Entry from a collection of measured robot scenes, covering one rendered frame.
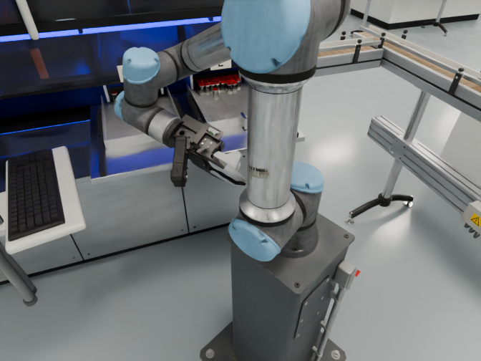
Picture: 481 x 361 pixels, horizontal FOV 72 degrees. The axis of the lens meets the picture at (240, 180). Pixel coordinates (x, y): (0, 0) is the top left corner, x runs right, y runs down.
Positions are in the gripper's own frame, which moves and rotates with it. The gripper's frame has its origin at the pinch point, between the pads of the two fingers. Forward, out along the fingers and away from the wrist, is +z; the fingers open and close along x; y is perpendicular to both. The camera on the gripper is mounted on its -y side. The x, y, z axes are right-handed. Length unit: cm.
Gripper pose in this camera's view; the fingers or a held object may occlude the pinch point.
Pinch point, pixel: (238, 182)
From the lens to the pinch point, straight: 74.3
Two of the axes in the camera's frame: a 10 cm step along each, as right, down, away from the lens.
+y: 5.4, -7.8, 3.1
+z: 8.4, 5.1, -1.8
